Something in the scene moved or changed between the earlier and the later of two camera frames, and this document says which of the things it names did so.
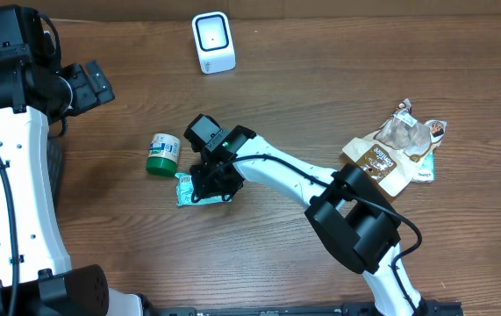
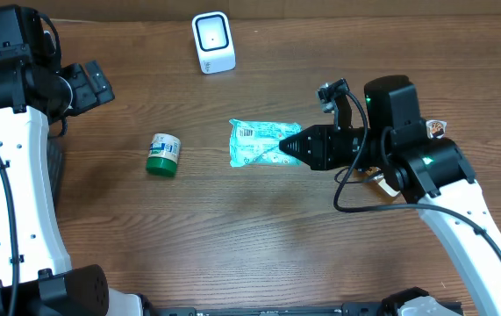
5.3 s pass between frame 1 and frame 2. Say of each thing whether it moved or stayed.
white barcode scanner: stayed
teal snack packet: moved
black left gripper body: stayed
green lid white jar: stayed
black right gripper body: moved
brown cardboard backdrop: stayed
